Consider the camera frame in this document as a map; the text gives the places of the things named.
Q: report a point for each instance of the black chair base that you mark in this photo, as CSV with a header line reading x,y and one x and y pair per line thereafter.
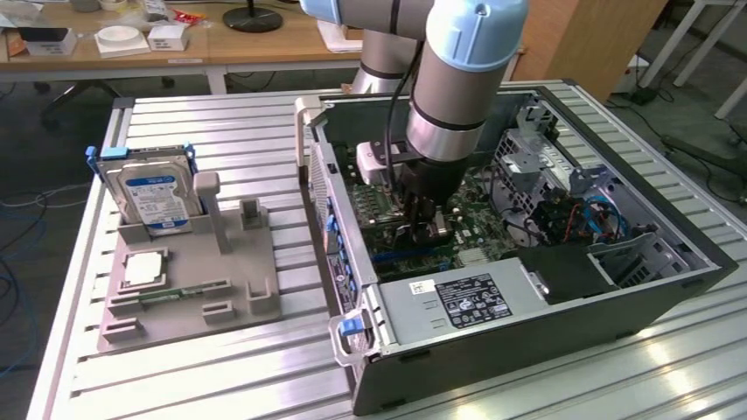
x,y
76,94

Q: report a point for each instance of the red packet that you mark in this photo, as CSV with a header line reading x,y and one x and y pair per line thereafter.
x,y
189,18

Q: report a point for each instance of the hard disk with blue label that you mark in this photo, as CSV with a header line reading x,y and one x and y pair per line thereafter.
x,y
148,197

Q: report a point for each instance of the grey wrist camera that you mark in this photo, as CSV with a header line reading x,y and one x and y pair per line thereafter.
x,y
369,166

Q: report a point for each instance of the green motherboard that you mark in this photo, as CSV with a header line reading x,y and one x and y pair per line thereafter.
x,y
484,210

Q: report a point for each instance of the white box with black lid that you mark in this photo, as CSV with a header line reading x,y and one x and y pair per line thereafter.
x,y
46,41

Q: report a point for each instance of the silver CPU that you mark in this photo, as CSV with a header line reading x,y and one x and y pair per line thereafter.
x,y
142,267

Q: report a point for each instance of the white table frame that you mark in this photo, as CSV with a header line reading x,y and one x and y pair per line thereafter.
x,y
700,35

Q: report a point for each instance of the black open PC case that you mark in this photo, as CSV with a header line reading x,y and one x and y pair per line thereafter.
x,y
496,372

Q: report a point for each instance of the blue disk caddy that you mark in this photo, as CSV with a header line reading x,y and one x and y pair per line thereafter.
x,y
113,153

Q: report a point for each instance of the black power adapter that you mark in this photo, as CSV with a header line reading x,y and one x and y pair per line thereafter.
x,y
643,96

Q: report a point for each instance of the green RAM stick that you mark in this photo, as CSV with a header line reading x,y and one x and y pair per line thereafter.
x,y
169,294

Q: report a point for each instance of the wooden desk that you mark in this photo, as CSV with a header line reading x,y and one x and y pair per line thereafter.
x,y
86,65
262,48

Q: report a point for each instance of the graphics card with metal bracket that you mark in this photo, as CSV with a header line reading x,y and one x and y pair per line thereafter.
x,y
390,236

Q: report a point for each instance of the brown cardboard box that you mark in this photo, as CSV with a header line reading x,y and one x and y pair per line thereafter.
x,y
354,34

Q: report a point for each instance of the silver chipset heatsink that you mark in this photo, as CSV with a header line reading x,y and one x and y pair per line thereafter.
x,y
473,258

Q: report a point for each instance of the white paper stack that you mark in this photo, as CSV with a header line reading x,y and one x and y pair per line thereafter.
x,y
338,41

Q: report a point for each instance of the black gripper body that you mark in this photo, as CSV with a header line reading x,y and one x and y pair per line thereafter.
x,y
432,181

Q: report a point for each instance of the silver metal disk bay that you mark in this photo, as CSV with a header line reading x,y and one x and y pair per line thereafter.
x,y
525,166

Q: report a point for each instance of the blue expansion slot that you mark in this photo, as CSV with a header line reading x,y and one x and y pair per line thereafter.
x,y
385,257

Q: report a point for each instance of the black round lamp base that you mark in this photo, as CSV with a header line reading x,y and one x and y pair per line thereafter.
x,y
253,19

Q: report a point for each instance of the white labelled cardboard box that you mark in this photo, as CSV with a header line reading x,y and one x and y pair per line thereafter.
x,y
169,38

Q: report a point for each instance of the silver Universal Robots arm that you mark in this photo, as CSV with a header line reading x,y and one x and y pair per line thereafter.
x,y
454,87

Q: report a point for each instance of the grey parts rack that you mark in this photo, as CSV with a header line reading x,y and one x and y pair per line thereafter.
x,y
192,262

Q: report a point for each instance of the wooden cabinet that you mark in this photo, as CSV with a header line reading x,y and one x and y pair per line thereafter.
x,y
594,44

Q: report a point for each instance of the white boxes on desk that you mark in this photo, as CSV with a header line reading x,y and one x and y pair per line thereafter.
x,y
121,41

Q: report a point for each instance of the grey cup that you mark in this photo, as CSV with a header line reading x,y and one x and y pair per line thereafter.
x,y
85,5

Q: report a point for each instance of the black floor stand base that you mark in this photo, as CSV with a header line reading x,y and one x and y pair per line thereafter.
x,y
705,153

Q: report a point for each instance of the grey power supply unit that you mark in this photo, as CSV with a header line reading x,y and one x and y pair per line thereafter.
x,y
408,315

